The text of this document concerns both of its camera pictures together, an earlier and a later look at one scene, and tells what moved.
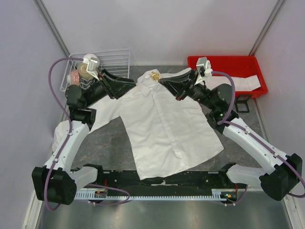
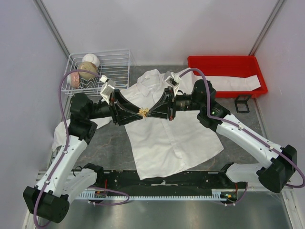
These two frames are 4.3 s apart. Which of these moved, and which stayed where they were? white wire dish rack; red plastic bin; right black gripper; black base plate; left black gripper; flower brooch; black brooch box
Moved: flower brooch; left black gripper; right black gripper
Stayed: white wire dish rack; red plastic bin; black base plate; black brooch box
